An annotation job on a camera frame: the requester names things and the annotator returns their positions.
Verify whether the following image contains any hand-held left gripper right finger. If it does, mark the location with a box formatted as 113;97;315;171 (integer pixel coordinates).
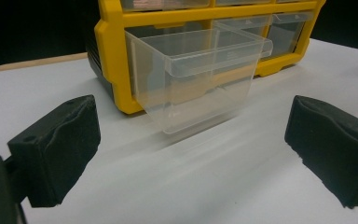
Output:
283;94;358;209

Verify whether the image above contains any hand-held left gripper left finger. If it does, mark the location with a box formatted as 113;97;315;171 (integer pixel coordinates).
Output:
7;94;102;208

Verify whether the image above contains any yellow drawer cabinet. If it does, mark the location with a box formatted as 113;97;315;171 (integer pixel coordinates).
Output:
86;0;327;116

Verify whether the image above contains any large clear plastic drawer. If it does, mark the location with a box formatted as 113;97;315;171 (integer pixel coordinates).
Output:
124;26;274;135

